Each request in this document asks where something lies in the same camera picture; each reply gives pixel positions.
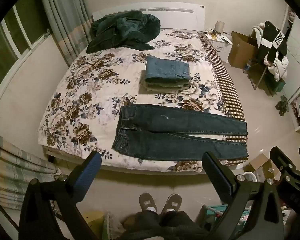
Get green plaid curtain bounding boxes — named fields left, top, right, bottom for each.
left=0, top=129, right=62, bottom=210
left=37, top=0, right=93, bottom=67

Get chair piled with clothes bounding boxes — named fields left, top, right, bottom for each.
left=251, top=22, right=289, bottom=82

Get white bed frame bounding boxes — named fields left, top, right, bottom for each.
left=43, top=146, right=207, bottom=176

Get pair of green slippers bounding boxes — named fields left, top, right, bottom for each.
left=276, top=95, right=290, bottom=116

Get folded light blue jeans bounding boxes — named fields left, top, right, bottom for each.
left=145, top=56, right=191, bottom=82

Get large cardboard box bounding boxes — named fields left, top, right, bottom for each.
left=227, top=31, right=260, bottom=69

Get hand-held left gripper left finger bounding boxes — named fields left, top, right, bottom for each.
left=18, top=151, right=102, bottom=240

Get white bed headboard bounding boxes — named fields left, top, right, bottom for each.
left=92, top=2, right=206, bottom=31

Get white table lamp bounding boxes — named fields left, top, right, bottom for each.
left=214, top=20, right=226, bottom=35

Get yellow box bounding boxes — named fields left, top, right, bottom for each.
left=86, top=211, right=106, bottom=232

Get black and white jacket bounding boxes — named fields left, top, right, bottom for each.
left=258, top=21, right=288, bottom=63

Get person's right grey slipper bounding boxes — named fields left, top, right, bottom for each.
left=160, top=193, right=183, bottom=214

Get window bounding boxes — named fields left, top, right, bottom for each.
left=0, top=4, right=52, bottom=92

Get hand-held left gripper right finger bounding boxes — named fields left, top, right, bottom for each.
left=202, top=151, right=285, bottom=240

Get white wardrobe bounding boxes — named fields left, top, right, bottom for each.
left=282, top=4, right=300, bottom=133

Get teal plastic basket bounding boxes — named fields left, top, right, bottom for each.
left=197, top=203, right=242, bottom=232

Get dark green fleece blanket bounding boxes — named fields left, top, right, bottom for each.
left=86, top=11, right=162, bottom=54

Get person's left grey slipper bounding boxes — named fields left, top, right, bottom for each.
left=139, top=192, right=158, bottom=213

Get dark blue jeans pants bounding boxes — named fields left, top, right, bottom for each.
left=112, top=105, right=249, bottom=161

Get folded olive pants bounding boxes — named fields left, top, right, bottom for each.
left=143, top=78, right=193, bottom=95

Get brown checked bed sheet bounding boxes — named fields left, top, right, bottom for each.
left=202, top=33, right=249, bottom=167

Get small cardboard box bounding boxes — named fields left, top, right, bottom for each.
left=249, top=153, right=272, bottom=178

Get white nightstand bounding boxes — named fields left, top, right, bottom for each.
left=203, top=31, right=234, bottom=63

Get bed with floral cover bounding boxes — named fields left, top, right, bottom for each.
left=38, top=29, right=240, bottom=173

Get person's grey slipper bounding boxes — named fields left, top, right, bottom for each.
left=139, top=192, right=158, bottom=213
left=160, top=193, right=183, bottom=214

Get person's dark trousers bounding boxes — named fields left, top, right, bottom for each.
left=124, top=210, right=212, bottom=240

